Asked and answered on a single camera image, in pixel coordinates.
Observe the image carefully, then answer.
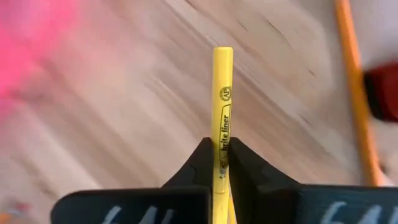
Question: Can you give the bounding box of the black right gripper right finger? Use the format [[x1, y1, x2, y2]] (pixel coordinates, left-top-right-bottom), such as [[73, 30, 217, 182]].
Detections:
[[228, 136, 398, 224]]

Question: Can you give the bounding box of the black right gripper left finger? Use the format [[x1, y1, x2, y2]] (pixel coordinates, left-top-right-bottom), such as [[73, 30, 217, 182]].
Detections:
[[50, 136, 215, 224]]

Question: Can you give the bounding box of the yellow highlighter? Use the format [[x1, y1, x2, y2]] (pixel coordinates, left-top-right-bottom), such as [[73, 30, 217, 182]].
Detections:
[[211, 46, 238, 224]]

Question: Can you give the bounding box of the pink translucent supply box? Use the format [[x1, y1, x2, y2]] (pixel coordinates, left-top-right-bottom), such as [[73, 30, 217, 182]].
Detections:
[[0, 0, 81, 103]]

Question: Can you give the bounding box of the red pencil sharpener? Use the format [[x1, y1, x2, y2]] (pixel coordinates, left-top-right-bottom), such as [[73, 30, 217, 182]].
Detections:
[[363, 61, 398, 123]]

